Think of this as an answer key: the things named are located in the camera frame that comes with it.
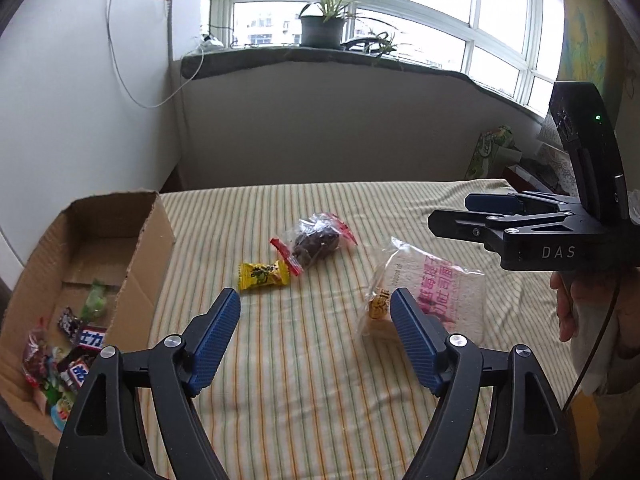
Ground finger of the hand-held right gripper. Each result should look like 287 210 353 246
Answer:
428 208 571 253
465 191 581 215

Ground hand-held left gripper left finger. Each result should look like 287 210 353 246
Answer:
57 287 242 480

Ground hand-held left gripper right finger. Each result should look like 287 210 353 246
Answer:
390 287 573 480

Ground sliced bread bag pink print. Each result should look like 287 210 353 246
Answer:
356 236 487 342

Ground dark chocolate bar wrapper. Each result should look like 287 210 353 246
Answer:
57 307 82 343
57 355 96 393
77 326 108 351

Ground clear packet green candy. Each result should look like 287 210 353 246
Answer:
80 282 112 321

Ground cardboard box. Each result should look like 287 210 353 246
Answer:
0 190 176 448

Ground blue white snack packet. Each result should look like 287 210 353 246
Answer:
50 402 74 432

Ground clear cake packet red ends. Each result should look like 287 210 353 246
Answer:
270 212 360 277
21 329 58 388

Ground person's right hand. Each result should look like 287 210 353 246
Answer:
550 267 640 397

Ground printed paper stack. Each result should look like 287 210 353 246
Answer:
536 112 577 197

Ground green tissue box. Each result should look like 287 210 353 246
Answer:
467 125 521 180

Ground yellow candy packet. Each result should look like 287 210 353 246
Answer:
236 259 291 292

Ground white framed window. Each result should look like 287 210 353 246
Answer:
202 0 567 117

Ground dark stone window sill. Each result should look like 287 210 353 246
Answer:
181 46 551 122

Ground spider plant in grey pot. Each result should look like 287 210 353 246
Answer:
298 0 363 50

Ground white cabinet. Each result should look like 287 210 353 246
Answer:
0 0 184 272

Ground yellow wall map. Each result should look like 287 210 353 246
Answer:
559 0 617 88

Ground black cable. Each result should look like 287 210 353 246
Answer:
562 269 627 412

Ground white cable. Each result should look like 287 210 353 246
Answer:
106 0 206 109

